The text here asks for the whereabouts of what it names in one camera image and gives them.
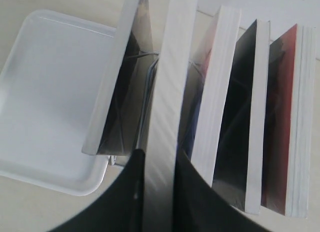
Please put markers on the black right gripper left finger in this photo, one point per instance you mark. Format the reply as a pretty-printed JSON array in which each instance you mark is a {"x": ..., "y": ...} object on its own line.
[{"x": 120, "y": 207}]

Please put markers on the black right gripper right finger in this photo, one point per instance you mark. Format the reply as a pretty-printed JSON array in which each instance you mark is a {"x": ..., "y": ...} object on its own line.
[{"x": 196, "y": 207}]

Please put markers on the black cover book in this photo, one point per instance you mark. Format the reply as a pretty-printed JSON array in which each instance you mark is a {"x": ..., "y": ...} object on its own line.
[{"x": 238, "y": 168}]

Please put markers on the blue moon cover book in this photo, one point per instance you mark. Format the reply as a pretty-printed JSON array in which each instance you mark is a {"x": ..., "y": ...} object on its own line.
[{"x": 169, "y": 86}]

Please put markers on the red orange cover book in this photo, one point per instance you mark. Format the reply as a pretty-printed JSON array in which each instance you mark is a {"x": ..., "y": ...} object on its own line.
[{"x": 288, "y": 122}]

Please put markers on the dark grey leftmost book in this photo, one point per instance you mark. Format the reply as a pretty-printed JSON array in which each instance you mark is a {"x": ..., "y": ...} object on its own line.
[{"x": 124, "y": 79}]

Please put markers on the white grey spine book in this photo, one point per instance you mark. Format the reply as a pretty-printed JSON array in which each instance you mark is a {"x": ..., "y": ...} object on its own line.
[{"x": 212, "y": 64}]

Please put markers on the white plastic tray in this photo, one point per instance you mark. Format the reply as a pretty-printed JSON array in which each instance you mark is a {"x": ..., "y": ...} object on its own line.
[{"x": 48, "y": 88}]

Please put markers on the white wire book rack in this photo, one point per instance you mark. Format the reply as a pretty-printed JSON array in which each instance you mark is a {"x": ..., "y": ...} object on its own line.
[{"x": 146, "y": 96}]

